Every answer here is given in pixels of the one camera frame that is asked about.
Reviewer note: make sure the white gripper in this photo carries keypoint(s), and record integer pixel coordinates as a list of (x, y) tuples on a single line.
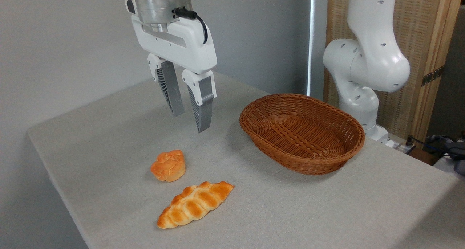
[(181, 42)]

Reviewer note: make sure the brown oval wicker basket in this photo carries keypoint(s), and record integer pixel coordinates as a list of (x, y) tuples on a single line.
[(301, 133)]

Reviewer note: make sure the white power strip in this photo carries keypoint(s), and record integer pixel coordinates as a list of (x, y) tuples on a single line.
[(397, 146)]

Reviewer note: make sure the grey tablecloth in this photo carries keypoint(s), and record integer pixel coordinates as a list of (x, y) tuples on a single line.
[(254, 212)]

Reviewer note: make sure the wooden rattan folding screen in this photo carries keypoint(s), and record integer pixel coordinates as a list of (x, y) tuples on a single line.
[(417, 24)]

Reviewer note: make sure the metal screen hinge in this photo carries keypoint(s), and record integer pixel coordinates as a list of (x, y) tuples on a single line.
[(432, 76)]

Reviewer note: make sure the dark grey device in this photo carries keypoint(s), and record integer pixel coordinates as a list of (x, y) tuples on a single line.
[(457, 152)]

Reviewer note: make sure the long braided bread loaf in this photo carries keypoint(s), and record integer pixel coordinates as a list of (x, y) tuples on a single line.
[(194, 204)]

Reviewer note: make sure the round orange bread roll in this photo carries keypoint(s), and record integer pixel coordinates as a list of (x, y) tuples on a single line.
[(169, 166)]

